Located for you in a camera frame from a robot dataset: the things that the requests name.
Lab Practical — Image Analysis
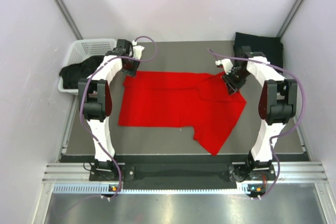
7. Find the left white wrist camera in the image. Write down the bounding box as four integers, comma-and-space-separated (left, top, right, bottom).
132, 40, 145, 60

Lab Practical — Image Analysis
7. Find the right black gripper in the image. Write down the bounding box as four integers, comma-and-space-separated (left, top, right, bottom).
221, 68, 251, 96

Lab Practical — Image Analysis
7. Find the grey slotted cable duct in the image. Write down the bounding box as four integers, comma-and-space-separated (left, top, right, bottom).
52, 183, 266, 195

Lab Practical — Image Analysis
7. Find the red t shirt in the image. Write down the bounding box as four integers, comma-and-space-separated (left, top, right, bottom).
118, 71, 246, 156

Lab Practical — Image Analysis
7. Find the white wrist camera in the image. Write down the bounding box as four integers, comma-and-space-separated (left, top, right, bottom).
215, 58, 233, 74
132, 40, 145, 60

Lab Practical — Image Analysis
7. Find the aluminium frame rail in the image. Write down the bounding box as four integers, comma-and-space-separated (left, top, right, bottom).
42, 162, 328, 183

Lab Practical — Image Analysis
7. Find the folded black t shirt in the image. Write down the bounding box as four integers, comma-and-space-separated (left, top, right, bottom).
233, 32, 284, 68

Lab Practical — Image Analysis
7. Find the black t shirt in basket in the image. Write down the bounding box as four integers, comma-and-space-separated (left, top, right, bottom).
59, 55, 104, 89

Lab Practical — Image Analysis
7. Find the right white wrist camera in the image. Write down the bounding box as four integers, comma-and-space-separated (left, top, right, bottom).
215, 58, 233, 74

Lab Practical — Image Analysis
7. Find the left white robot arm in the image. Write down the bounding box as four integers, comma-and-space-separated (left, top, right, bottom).
78, 39, 143, 181

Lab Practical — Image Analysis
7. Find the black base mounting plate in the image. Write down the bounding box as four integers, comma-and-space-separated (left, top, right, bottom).
88, 162, 278, 189

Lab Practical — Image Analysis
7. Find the white plastic laundry basket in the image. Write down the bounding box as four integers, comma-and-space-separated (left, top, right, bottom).
57, 38, 118, 95

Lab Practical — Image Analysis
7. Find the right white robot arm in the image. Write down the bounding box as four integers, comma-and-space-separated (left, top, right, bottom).
215, 46, 298, 180

